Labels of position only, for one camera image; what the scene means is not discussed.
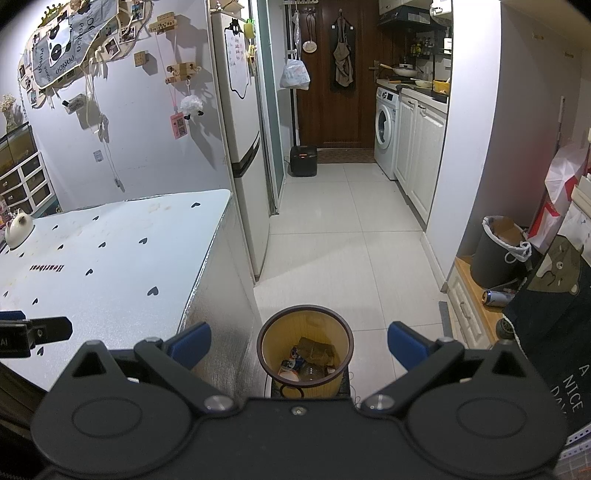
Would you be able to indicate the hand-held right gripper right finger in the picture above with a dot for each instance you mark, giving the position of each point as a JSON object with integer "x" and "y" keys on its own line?
{"x": 407, "y": 347}

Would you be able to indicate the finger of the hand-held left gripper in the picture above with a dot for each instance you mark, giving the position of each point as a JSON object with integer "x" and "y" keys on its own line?
{"x": 51, "y": 330}
{"x": 11, "y": 315}

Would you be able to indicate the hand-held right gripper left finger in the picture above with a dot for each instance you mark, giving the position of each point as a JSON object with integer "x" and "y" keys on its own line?
{"x": 189, "y": 345}

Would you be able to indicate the brown-rimmed beige waste bin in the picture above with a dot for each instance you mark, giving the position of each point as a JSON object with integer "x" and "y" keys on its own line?
{"x": 277, "y": 337}

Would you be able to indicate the low white wood-topped cabinet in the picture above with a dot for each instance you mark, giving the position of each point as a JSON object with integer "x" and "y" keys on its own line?
{"x": 471, "y": 304}

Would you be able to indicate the black bin stand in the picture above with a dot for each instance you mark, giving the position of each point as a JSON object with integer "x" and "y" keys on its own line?
{"x": 341, "y": 387}

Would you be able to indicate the white teapot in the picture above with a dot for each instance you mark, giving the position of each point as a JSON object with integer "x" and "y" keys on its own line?
{"x": 18, "y": 230}

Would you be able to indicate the clear plastic bottle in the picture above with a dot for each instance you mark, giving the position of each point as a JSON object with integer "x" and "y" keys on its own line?
{"x": 311, "y": 371}

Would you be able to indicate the small black wheel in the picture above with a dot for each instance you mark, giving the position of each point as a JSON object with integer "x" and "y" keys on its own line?
{"x": 505, "y": 328}

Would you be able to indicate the grey bucket with white liner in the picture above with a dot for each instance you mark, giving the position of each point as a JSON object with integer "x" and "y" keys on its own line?
{"x": 494, "y": 254}

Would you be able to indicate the white drawer cabinet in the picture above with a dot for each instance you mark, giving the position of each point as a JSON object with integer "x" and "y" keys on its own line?
{"x": 27, "y": 184}

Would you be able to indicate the dark bear print cloth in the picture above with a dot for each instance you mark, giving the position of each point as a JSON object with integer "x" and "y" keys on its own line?
{"x": 554, "y": 332}

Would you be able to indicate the glass fish tank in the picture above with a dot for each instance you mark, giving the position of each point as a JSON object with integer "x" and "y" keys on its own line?
{"x": 16, "y": 147}

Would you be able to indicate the white refrigerator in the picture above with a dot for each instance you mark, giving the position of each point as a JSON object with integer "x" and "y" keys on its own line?
{"x": 244, "y": 161}

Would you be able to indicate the white kitchen cabinets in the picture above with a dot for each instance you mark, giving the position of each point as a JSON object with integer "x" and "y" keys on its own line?
{"x": 422, "y": 152}

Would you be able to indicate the brown doormat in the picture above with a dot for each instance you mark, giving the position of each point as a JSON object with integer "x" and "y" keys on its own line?
{"x": 346, "y": 156}

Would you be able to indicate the white plastic basket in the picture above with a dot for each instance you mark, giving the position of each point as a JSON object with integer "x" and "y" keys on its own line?
{"x": 577, "y": 457}

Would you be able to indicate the dried flower bunch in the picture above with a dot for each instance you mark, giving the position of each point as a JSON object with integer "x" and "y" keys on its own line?
{"x": 8, "y": 108}

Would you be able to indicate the red and white bag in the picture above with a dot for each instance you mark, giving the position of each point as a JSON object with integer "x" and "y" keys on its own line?
{"x": 558, "y": 198}

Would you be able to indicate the black floor heater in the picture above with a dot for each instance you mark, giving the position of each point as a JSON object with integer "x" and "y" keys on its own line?
{"x": 304, "y": 161}

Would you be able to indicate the white washing machine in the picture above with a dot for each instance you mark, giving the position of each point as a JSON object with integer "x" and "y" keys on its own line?
{"x": 385, "y": 134}

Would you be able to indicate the pink hanging tag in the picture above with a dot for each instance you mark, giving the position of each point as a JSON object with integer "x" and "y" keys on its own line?
{"x": 179, "y": 125}

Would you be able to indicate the brown wooden door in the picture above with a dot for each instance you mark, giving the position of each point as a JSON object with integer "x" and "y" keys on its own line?
{"x": 364, "y": 115}

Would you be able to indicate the white fluffy sheep toy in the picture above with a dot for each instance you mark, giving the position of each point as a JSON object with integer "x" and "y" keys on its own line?
{"x": 191, "y": 106}

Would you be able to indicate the yellow box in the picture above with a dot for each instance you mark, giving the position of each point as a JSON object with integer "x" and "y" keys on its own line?
{"x": 441, "y": 86}

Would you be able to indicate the frying pan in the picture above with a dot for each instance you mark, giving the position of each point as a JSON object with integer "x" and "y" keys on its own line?
{"x": 401, "y": 70}

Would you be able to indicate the hanging white plastic bag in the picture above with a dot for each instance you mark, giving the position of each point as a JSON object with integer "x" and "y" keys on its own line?
{"x": 294, "y": 76}

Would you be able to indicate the whiteboard on refrigerator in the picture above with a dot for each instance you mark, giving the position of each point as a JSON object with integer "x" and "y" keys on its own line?
{"x": 236, "y": 60}

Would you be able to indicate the brown apron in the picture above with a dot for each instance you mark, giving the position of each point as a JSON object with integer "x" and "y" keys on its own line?
{"x": 343, "y": 55}

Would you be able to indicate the hanging strainer ladle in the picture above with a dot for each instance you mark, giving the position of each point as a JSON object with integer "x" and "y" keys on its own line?
{"x": 309, "y": 44}

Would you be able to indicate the range hood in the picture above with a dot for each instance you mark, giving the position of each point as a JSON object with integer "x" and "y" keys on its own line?
{"x": 404, "y": 11}

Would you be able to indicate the wooden wall hook block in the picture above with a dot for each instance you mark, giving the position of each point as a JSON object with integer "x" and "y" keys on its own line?
{"x": 162, "y": 23}
{"x": 182, "y": 73}

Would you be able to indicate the panda print wall cloth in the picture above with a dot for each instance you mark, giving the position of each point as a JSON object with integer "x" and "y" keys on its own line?
{"x": 69, "y": 41}

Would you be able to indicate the small wooden wall block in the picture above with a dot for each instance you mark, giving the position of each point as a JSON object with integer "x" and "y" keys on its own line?
{"x": 140, "y": 58}

